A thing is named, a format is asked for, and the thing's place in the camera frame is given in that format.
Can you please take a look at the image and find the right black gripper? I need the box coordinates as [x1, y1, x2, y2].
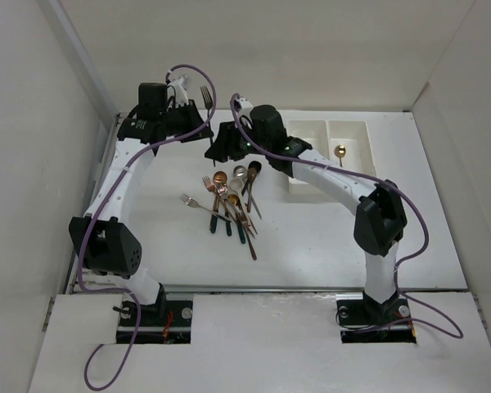
[204, 120, 270, 163]

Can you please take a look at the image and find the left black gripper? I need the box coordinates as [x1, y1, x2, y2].
[160, 99, 214, 143]

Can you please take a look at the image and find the black fork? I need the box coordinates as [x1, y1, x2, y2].
[199, 84, 216, 165]

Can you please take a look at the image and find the gold spoon green handle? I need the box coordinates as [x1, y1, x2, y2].
[334, 145, 346, 167]

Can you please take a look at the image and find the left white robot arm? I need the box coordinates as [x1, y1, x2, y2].
[69, 75, 213, 325]

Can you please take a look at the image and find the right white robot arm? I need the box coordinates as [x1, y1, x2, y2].
[205, 105, 407, 325]

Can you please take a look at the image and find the silver spoon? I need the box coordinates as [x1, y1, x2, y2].
[233, 165, 248, 178]

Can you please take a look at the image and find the copper spoon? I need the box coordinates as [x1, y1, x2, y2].
[213, 171, 227, 212]

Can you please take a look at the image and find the black spoon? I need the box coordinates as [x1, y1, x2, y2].
[241, 160, 262, 196]

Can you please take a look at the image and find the white spoon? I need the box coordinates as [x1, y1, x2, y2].
[228, 178, 246, 207]

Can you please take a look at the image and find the rose gold fork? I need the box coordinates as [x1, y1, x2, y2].
[202, 176, 229, 213]

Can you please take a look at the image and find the left white container bin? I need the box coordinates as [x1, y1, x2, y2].
[286, 118, 332, 197]

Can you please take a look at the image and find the white container bin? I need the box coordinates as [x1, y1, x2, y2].
[286, 118, 332, 197]
[327, 120, 376, 176]

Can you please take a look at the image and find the right white container bin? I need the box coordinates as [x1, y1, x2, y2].
[327, 120, 376, 176]

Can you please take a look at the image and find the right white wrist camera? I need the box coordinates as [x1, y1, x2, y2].
[232, 97, 254, 118]

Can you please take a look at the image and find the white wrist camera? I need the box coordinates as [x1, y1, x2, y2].
[167, 75, 191, 106]
[232, 97, 254, 118]

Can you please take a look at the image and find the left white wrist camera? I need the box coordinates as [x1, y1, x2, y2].
[167, 75, 191, 106]

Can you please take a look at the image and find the gold spoon dark handle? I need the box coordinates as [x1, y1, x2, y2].
[227, 194, 249, 231]

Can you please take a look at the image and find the long copper handle utensil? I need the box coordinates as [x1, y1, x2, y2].
[231, 195, 257, 261]

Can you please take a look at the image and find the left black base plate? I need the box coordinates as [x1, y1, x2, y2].
[113, 300, 193, 345]

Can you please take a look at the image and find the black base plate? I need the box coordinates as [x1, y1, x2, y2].
[113, 300, 193, 345]
[335, 298, 417, 344]

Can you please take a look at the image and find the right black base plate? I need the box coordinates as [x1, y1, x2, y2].
[335, 298, 417, 344]

